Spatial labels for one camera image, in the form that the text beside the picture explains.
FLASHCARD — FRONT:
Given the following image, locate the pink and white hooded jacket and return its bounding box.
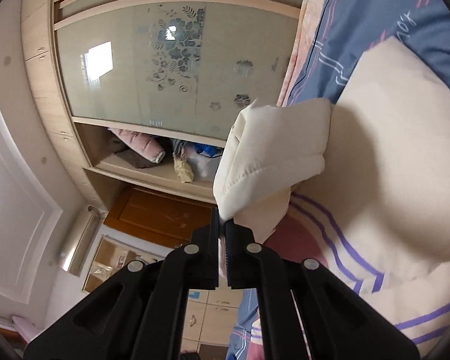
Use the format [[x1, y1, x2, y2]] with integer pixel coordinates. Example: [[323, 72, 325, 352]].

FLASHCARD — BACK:
[[213, 37, 450, 355]]

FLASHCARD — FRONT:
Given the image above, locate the cream drawer cabinet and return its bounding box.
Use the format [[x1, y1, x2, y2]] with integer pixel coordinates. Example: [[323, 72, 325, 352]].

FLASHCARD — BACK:
[[181, 288, 243, 352]]

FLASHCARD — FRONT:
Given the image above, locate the brown wooden door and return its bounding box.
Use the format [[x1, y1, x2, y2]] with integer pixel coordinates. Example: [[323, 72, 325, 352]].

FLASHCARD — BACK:
[[105, 187, 214, 249]]

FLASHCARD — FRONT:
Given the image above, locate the beige cloth bag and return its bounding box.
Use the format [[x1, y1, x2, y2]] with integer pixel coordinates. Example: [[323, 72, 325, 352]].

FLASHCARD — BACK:
[[174, 156, 194, 184]]

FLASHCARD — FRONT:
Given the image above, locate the hanging dark jacket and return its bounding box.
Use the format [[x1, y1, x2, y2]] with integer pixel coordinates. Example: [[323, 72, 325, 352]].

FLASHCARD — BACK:
[[108, 136, 158, 169]]

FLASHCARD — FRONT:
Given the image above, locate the hanging pink puffer jacket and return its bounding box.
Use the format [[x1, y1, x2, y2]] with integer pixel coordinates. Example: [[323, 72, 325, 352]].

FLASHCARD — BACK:
[[109, 127, 166, 164]]

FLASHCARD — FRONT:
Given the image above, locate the clear plastic storage box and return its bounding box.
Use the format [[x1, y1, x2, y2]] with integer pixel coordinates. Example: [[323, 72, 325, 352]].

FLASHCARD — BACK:
[[184, 143, 224, 181]]

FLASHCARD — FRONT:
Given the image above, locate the frosted sliding wardrobe door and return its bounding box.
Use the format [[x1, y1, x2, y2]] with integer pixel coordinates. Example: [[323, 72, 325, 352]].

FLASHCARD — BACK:
[[56, 2, 297, 139]]

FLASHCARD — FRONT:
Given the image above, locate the blue plaid bed blanket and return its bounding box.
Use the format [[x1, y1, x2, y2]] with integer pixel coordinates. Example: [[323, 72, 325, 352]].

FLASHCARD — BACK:
[[218, 0, 450, 359]]

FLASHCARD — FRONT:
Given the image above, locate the wall air conditioner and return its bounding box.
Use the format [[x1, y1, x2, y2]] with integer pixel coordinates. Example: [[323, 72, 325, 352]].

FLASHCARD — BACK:
[[58, 205, 101, 276]]

